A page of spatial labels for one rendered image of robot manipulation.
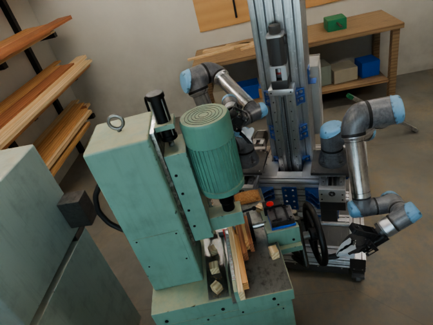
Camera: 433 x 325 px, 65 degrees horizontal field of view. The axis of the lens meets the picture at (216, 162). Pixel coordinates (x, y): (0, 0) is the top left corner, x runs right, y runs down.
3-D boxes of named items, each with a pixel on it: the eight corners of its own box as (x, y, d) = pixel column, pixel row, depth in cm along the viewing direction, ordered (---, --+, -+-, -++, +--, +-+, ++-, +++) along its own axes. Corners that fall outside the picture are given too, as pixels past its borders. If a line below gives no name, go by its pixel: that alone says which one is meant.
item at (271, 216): (296, 225, 138) (294, 215, 135) (269, 231, 138) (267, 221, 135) (287, 204, 149) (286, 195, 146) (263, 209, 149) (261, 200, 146)
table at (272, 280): (320, 294, 124) (319, 284, 121) (239, 311, 126) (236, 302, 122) (279, 191, 175) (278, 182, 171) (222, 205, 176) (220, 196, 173)
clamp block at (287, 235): (301, 242, 142) (299, 227, 137) (269, 249, 142) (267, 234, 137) (291, 218, 154) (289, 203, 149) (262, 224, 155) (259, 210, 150)
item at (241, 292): (245, 299, 122) (243, 291, 120) (240, 300, 123) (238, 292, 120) (227, 195, 172) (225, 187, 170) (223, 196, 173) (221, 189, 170)
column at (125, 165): (203, 281, 145) (147, 140, 105) (153, 292, 146) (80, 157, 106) (201, 242, 164) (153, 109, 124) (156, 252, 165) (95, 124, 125)
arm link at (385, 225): (392, 226, 131) (382, 211, 138) (382, 232, 132) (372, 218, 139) (401, 235, 134) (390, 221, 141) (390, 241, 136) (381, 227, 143)
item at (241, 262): (249, 288, 126) (247, 282, 124) (243, 289, 126) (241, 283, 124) (229, 187, 178) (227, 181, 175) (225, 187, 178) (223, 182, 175)
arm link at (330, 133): (317, 142, 190) (316, 120, 182) (343, 137, 188) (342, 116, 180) (323, 153, 180) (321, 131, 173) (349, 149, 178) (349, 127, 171)
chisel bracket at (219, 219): (245, 226, 140) (242, 211, 136) (212, 233, 141) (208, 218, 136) (243, 214, 146) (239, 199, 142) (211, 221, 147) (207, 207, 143)
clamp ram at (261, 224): (270, 238, 143) (267, 222, 138) (252, 242, 143) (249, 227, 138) (265, 223, 150) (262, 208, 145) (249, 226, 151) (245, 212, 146)
